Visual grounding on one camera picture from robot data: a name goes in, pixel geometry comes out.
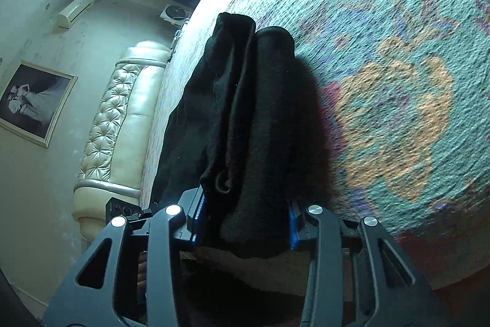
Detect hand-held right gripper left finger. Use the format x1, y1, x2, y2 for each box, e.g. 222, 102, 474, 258
40, 187, 205, 327

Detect framed wall picture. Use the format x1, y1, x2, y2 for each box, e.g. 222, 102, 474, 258
0, 61, 79, 148

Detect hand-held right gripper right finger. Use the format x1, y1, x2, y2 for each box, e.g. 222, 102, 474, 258
287, 199, 456, 327

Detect white fan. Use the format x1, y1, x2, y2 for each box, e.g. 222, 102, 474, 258
160, 4, 191, 23

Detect white wall air conditioner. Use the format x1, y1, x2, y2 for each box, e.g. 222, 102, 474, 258
57, 0, 96, 29

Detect cream tufted leather headboard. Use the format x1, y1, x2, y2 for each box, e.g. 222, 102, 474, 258
73, 40, 173, 241

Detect black pants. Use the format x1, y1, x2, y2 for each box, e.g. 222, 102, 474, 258
151, 11, 334, 260

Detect floral bed blanket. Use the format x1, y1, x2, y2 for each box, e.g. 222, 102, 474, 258
140, 0, 490, 289

